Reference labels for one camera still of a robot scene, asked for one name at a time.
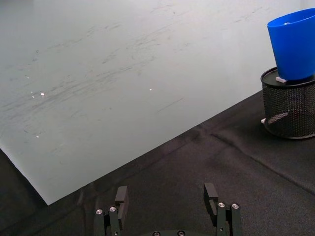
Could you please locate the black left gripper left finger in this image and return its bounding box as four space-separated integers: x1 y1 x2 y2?
94 185 129 236

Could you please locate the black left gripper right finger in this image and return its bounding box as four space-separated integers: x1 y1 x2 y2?
203 182 241 236

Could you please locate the blue plastic cup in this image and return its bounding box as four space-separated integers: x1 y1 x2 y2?
267 7 315 82

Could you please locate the black mesh wire basket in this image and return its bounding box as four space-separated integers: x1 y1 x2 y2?
260 66 315 140

